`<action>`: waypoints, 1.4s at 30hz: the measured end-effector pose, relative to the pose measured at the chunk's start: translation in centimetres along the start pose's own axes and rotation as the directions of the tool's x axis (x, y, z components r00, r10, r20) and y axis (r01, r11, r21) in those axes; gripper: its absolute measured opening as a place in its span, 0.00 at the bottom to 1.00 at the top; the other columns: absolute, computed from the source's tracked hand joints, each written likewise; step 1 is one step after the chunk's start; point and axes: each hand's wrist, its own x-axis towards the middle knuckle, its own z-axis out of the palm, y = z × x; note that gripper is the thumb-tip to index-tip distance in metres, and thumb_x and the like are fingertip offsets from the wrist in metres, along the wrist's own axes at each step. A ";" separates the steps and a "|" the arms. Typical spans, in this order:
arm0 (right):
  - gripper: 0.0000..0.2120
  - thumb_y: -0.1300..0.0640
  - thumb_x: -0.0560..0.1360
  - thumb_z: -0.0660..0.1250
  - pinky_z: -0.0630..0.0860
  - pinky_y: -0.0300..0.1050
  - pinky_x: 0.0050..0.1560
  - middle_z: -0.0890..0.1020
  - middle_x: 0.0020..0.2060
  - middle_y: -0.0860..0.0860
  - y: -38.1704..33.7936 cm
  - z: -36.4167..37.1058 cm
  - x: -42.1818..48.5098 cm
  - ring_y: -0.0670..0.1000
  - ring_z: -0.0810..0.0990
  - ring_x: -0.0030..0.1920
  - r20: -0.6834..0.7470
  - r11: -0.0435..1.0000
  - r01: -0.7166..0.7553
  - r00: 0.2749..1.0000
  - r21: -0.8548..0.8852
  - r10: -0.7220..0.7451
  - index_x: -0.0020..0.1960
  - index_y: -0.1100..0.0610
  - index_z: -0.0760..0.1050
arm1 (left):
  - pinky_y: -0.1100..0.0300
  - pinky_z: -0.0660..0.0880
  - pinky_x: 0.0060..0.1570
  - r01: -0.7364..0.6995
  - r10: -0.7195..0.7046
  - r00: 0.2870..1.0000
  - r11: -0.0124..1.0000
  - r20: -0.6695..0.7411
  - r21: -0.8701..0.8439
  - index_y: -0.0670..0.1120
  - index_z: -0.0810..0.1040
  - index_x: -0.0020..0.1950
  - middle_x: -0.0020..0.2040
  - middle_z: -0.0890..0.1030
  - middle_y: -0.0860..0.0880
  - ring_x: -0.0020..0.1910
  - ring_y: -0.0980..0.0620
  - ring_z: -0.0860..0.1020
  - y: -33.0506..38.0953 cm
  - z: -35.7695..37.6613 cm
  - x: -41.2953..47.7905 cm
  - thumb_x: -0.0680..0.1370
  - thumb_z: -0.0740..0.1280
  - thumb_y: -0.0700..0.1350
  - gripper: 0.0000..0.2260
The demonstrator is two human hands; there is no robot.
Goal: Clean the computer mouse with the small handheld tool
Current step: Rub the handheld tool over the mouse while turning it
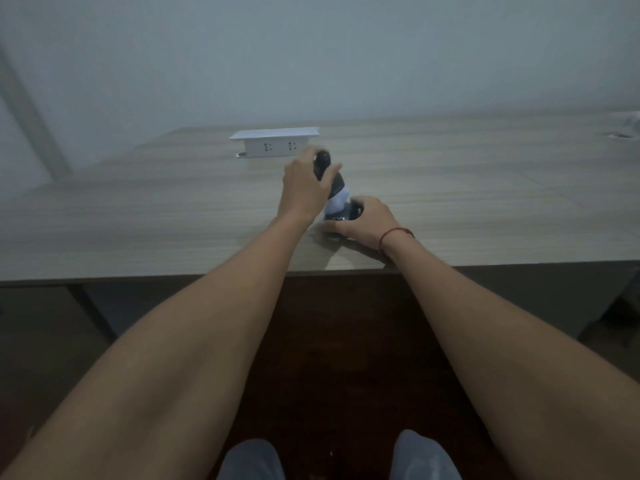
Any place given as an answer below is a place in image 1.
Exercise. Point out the person's right hand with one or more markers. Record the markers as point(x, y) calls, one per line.
point(372, 222)

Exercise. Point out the person's left hand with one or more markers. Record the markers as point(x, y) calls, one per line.
point(300, 189)

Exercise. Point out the person's left thumb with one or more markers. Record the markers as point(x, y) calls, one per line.
point(333, 173)

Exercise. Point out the person's right thumb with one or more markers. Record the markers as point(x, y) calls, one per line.
point(334, 226)

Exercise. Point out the black and white bottle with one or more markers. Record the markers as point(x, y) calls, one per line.
point(337, 202)

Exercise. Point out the person's left forearm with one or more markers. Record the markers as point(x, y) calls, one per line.
point(165, 354)

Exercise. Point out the person's right forearm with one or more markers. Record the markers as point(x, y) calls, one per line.
point(505, 354)

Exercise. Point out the white pop-up power socket box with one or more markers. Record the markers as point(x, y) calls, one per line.
point(275, 142)

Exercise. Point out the person's right leg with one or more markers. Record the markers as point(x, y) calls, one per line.
point(422, 457)

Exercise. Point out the person's leg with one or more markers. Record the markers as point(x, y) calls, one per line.
point(250, 462)
point(422, 457)

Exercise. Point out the person's left leg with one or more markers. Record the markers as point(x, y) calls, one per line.
point(250, 462)

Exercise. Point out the dark metal table leg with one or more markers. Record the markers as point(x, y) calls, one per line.
point(610, 304)
point(92, 312)

